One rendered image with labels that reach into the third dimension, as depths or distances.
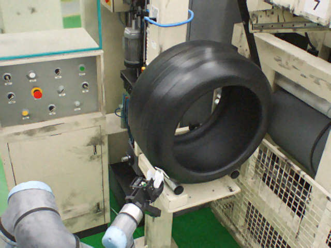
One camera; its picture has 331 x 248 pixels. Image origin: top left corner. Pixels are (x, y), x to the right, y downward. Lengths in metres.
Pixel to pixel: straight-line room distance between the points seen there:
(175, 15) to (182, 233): 1.54
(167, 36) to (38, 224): 0.98
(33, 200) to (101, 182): 1.33
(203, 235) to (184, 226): 0.15
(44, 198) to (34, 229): 0.10
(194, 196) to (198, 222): 1.02
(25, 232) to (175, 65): 0.75
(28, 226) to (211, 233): 1.84
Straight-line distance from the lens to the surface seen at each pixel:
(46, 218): 1.02
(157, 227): 2.31
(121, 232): 1.26
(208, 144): 1.85
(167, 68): 1.41
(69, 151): 2.18
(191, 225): 2.74
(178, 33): 1.69
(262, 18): 1.71
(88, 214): 2.51
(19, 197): 1.10
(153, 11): 1.70
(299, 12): 1.35
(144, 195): 1.37
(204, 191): 1.78
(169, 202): 1.64
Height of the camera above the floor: 1.98
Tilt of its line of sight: 31 degrees down
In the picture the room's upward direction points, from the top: 3 degrees clockwise
